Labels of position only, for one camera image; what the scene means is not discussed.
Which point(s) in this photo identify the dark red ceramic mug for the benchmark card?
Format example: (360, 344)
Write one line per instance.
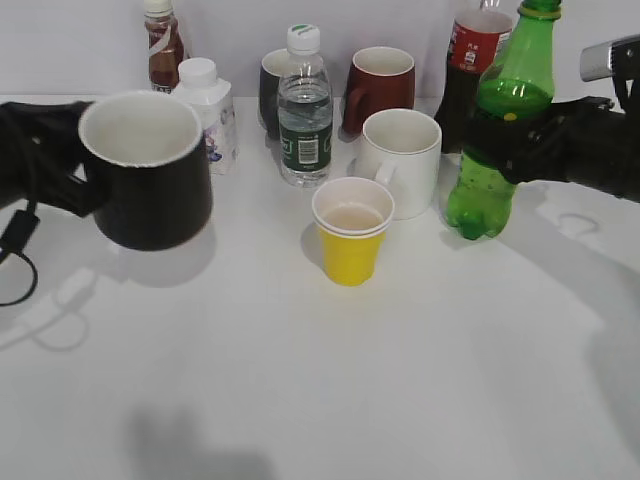
(380, 78)

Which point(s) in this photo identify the white milk bottle purple print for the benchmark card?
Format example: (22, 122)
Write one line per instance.
(210, 96)

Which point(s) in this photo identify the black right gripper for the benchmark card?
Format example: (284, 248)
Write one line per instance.
(582, 141)

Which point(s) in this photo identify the cola bottle red label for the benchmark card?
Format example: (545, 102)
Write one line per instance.
(477, 37)

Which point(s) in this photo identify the green plastic soda bottle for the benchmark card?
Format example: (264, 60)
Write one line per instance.
(515, 90)

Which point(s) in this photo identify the dark mug behind water bottle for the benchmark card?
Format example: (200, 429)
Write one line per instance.
(272, 67)

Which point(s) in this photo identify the black mug white interior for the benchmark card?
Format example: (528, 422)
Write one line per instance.
(145, 156)

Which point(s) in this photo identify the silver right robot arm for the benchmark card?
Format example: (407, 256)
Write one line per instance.
(617, 60)

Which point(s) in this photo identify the brown tea bottle white cap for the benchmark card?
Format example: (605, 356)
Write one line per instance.
(166, 49)

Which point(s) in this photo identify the yellow paper cup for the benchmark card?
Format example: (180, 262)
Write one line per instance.
(351, 215)

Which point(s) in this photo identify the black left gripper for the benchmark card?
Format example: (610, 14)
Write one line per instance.
(40, 153)

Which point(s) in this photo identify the clear water bottle green label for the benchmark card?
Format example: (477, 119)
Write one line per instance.
(305, 109)

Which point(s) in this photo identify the white ceramic mug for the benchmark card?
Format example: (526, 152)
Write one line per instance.
(400, 149)

